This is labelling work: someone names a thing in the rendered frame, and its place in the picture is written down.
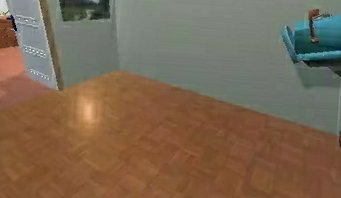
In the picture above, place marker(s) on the framed landscape picture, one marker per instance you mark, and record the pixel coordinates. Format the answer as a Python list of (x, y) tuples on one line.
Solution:
[(83, 0)]

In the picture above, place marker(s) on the white panelled room door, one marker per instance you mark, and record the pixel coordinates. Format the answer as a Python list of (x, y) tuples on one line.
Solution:
[(29, 27)]

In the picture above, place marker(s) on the blue mailbox on grey post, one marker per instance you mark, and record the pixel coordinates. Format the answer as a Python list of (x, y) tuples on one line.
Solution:
[(333, 35)]

